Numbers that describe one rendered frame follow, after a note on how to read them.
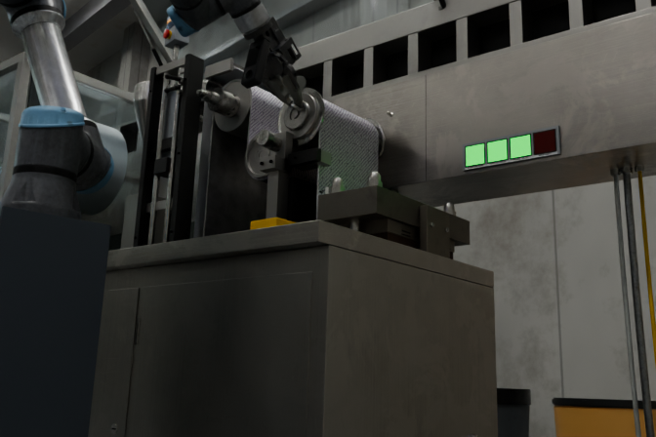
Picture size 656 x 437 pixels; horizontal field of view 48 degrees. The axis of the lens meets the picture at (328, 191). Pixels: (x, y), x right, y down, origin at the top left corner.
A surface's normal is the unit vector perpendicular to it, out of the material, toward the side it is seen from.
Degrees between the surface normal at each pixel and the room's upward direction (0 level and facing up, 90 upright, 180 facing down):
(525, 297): 90
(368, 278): 90
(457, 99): 90
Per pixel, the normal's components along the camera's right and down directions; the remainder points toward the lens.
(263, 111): 0.77, -0.11
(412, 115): -0.63, -0.22
